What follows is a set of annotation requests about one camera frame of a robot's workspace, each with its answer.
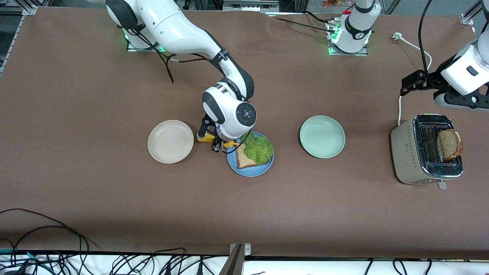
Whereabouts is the brown bread slice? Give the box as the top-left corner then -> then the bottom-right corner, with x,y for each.
235,143 -> 268,169
437,129 -> 464,161

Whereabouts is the aluminium frame rail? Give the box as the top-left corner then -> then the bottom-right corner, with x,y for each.
0,0 -> 37,16
460,0 -> 489,26

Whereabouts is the black base cable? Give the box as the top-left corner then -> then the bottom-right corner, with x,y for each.
264,11 -> 338,34

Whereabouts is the green lettuce leaf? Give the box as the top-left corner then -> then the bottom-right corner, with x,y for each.
241,132 -> 275,166

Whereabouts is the blue plate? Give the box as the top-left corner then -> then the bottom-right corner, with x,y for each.
227,134 -> 274,177

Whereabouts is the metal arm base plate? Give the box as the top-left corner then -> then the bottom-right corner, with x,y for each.
127,38 -> 165,52
327,19 -> 369,57

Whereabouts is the beige chrome toaster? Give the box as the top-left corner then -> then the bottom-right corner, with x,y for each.
390,113 -> 464,190

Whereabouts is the yellow squeeze bottle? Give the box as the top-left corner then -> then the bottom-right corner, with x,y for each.
197,130 -> 242,149

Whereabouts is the green plate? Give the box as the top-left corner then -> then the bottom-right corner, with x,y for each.
300,115 -> 346,159

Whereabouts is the beige plate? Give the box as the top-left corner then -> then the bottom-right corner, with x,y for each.
147,120 -> 194,164

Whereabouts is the grey metal bracket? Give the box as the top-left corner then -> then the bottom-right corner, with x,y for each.
223,0 -> 280,12

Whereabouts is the metal table bracket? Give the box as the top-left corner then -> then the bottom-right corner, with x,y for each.
220,243 -> 252,275

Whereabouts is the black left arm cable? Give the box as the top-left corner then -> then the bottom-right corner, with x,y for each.
419,0 -> 433,77

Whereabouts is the white shelf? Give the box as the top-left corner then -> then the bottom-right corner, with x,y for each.
0,250 -> 489,275

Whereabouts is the white toaster power cable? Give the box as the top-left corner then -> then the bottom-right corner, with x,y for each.
392,32 -> 433,126

